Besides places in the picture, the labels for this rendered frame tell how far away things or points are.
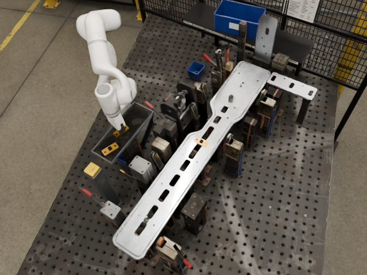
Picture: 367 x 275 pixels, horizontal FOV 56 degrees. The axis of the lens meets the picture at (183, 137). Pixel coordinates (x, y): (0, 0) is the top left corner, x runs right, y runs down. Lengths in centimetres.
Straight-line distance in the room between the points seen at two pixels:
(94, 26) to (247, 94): 98
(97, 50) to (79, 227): 108
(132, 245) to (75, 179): 76
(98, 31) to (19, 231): 198
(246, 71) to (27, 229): 212
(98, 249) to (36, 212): 116
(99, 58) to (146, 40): 137
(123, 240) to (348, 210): 186
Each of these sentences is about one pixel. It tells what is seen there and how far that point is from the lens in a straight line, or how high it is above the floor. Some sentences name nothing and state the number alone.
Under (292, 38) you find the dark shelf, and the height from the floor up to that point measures 103.
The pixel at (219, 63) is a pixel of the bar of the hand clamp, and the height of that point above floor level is 114.
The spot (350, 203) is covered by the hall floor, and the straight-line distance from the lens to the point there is 306.
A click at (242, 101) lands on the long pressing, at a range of 212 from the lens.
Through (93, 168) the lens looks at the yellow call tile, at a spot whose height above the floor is 116.
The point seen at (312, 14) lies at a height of 122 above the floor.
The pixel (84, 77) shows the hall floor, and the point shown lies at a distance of 385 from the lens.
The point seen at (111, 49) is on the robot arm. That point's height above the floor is 139.
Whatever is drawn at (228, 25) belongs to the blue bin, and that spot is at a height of 109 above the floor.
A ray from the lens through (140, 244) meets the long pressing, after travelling 176.
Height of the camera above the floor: 267
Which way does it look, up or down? 58 degrees down
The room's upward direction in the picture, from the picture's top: 8 degrees counter-clockwise
